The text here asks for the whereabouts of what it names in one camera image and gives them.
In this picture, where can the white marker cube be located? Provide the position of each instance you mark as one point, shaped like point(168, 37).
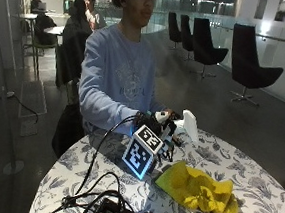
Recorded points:
point(142, 151)

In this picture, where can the yellow crumpled cloth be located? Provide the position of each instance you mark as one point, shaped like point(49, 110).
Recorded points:
point(198, 190)

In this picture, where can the floral blue white tablecloth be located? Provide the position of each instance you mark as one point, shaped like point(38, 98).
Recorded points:
point(243, 182)

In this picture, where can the the person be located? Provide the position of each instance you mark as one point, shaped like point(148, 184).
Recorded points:
point(119, 67)

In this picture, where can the black swivel chair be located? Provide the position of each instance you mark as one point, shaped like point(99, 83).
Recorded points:
point(186, 33)
point(204, 45)
point(249, 65)
point(173, 27)

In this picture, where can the metal handrail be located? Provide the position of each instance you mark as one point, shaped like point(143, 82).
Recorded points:
point(272, 38)

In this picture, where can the grey floor mat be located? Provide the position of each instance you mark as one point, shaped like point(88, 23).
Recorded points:
point(32, 98)

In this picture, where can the white round table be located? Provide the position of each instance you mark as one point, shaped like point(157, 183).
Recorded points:
point(55, 30)

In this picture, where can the black jacket on chair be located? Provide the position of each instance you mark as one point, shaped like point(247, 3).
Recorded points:
point(45, 27)

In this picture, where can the laptop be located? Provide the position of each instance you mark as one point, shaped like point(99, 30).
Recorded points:
point(42, 6)

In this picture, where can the white high table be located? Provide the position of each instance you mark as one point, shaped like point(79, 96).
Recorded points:
point(28, 16)

